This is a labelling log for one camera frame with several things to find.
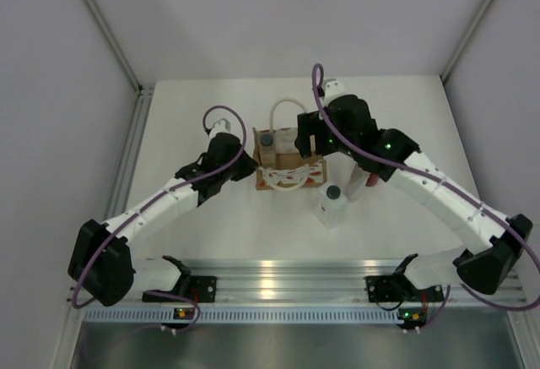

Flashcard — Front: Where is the clear bottle grey cap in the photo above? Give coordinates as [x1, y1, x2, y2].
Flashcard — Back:
[258, 132, 277, 168]

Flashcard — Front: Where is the burlap watermelon print bag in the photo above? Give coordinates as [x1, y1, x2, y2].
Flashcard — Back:
[252, 97, 327, 193]

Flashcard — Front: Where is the red bottle red cap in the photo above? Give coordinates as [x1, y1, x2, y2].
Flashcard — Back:
[365, 173, 379, 187]

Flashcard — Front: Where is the clear plastic pouch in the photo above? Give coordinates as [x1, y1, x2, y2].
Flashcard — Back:
[345, 166, 370, 203]

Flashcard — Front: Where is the white bottle grey cap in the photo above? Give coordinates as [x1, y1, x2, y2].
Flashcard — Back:
[316, 182, 348, 229]

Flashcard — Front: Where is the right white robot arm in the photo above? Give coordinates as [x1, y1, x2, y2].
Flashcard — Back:
[294, 94, 532, 305]

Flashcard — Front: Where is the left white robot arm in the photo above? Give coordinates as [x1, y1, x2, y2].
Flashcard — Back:
[68, 132, 257, 309]

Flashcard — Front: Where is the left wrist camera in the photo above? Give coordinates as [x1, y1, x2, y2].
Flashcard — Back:
[209, 117, 231, 135]

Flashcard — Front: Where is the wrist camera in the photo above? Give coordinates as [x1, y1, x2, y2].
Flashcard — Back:
[209, 117, 231, 135]
[321, 79, 348, 101]

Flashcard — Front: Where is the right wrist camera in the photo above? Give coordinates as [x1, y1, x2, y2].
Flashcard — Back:
[321, 79, 348, 101]

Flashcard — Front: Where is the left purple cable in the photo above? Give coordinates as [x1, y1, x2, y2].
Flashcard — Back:
[70, 104, 247, 336]

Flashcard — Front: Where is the purple cable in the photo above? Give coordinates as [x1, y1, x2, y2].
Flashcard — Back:
[310, 62, 540, 333]
[70, 104, 247, 336]

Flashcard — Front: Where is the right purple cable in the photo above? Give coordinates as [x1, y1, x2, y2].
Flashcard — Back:
[310, 62, 540, 333]

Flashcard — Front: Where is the left aluminium frame post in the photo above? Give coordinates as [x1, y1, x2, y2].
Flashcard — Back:
[82, 0, 155, 217]

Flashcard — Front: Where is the aluminium frame post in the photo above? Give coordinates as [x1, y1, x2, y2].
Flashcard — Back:
[440, 0, 497, 85]
[82, 0, 155, 217]

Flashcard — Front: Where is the aluminium mounting rail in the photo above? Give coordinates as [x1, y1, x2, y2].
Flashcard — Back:
[66, 258, 527, 307]

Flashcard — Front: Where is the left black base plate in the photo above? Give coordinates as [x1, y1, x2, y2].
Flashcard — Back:
[142, 275, 218, 304]

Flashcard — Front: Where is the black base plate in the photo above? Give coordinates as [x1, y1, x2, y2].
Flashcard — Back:
[364, 274, 445, 304]
[142, 275, 218, 304]

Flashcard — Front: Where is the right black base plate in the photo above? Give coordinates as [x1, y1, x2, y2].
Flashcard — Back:
[364, 274, 445, 304]

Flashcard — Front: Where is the right aluminium frame post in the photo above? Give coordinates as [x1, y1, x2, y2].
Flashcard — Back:
[440, 0, 497, 85]

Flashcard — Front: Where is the perforated cable duct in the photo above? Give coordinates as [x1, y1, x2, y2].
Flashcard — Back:
[83, 307, 421, 324]

